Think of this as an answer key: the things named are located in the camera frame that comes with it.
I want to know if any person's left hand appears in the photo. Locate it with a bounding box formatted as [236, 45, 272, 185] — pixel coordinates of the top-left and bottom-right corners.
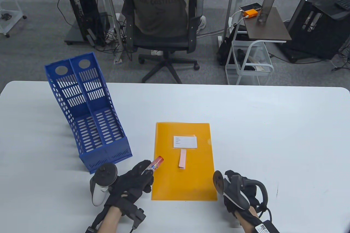
[105, 160, 154, 211]

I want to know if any person's right hand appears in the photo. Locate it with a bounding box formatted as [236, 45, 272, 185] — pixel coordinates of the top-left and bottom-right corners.
[223, 170, 263, 224]

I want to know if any red and white glue stick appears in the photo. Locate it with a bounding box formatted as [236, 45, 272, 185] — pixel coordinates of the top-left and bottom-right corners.
[146, 156, 164, 172]

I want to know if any yellow L-shaped folder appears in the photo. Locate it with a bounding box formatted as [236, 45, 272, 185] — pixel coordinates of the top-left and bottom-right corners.
[151, 122, 218, 201]

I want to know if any person's right forearm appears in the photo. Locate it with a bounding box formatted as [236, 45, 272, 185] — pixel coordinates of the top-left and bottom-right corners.
[238, 206, 263, 233]

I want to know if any person's left forearm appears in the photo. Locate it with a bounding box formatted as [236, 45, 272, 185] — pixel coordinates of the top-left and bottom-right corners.
[97, 206, 122, 233]

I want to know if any blue plastic file rack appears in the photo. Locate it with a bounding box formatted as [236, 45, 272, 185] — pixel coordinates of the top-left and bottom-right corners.
[44, 52, 133, 175]

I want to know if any white lined label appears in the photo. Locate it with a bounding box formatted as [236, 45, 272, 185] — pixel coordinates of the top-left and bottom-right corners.
[173, 135, 198, 149]

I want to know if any white wheeled cart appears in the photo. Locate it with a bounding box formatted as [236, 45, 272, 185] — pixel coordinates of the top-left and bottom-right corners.
[0, 0, 27, 38]
[225, 40, 274, 85]

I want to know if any black bag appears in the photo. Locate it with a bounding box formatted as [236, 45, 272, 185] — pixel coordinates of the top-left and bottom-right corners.
[217, 25, 246, 65]

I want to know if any black mesh office chair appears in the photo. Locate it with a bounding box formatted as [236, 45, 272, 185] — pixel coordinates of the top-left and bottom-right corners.
[118, 0, 205, 84]

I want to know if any brown side table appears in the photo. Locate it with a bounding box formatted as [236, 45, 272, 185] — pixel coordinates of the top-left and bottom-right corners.
[243, 7, 292, 43]

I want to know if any black computer tower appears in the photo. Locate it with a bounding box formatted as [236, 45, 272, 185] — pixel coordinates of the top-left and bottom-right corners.
[67, 0, 107, 46]

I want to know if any black smartphone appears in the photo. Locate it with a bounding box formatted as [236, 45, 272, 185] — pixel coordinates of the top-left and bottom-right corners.
[239, 3, 262, 11]

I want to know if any dark transparent water bottle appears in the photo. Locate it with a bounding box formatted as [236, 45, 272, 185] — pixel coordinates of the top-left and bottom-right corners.
[257, 0, 278, 23]

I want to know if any black keyboard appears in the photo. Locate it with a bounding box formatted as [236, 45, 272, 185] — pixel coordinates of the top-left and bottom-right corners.
[335, 0, 350, 11]

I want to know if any black open-frame computer case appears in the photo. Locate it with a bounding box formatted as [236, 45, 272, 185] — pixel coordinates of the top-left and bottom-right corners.
[282, 0, 350, 63]

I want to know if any aluminium frame post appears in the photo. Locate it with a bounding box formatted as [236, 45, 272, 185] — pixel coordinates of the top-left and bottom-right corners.
[85, 0, 125, 64]
[224, 0, 238, 42]

